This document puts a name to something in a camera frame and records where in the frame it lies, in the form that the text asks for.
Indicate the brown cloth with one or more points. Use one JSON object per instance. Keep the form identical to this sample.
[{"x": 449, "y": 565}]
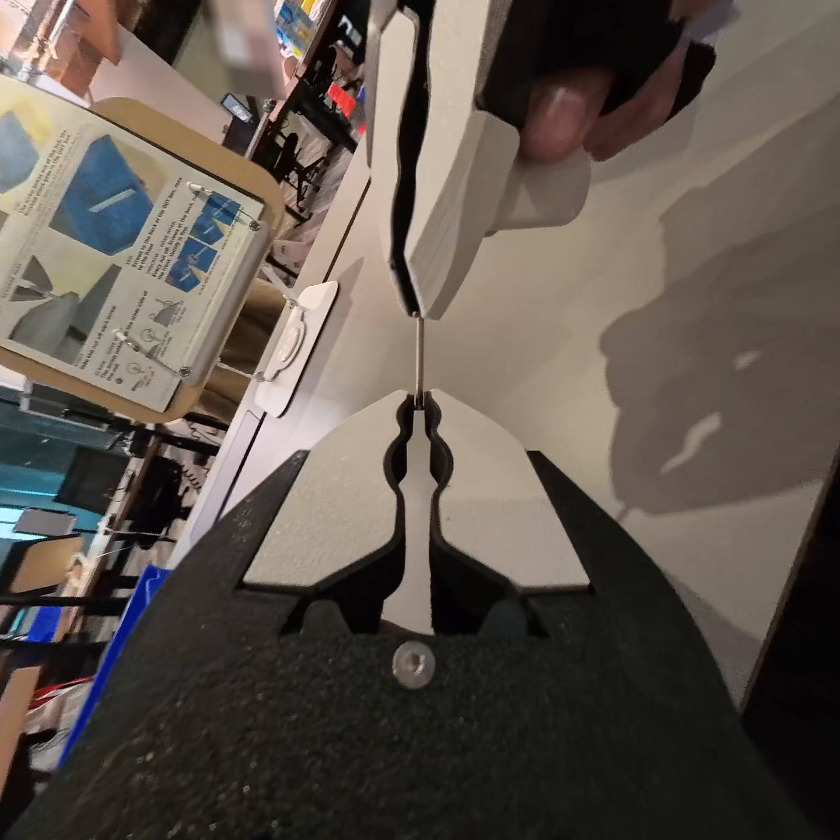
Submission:
[{"x": 243, "y": 367}]

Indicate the long metal bolt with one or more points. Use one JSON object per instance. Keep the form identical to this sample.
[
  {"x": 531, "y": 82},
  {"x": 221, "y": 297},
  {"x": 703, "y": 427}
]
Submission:
[{"x": 420, "y": 358}]

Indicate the instruction sheet on stand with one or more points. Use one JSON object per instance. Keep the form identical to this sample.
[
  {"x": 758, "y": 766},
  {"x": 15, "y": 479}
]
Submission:
[{"x": 262, "y": 190}]

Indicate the printed instruction sheet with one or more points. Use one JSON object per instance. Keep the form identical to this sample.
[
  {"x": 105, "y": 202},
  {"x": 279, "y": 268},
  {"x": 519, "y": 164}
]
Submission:
[{"x": 98, "y": 262}]

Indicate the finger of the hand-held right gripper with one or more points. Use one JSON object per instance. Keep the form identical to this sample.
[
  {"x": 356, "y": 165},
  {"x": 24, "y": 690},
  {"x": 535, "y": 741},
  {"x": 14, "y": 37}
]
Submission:
[
  {"x": 459, "y": 131},
  {"x": 390, "y": 98}
]

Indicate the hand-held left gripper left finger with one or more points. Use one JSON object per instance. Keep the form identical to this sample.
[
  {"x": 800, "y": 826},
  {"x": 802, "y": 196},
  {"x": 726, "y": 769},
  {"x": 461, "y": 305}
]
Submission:
[{"x": 328, "y": 512}]

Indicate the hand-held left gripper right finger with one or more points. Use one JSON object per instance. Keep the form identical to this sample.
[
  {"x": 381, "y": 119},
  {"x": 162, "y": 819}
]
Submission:
[{"x": 508, "y": 512}]

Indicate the black tilted screen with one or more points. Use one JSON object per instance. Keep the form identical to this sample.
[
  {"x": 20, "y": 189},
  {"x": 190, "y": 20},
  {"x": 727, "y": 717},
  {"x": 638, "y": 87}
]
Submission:
[{"x": 92, "y": 479}]

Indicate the person's right hand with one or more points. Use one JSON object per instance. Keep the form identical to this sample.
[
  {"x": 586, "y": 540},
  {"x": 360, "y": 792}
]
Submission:
[{"x": 564, "y": 118}]

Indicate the blue plastic divided bin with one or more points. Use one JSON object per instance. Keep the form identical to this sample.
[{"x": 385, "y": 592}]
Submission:
[{"x": 131, "y": 623}]

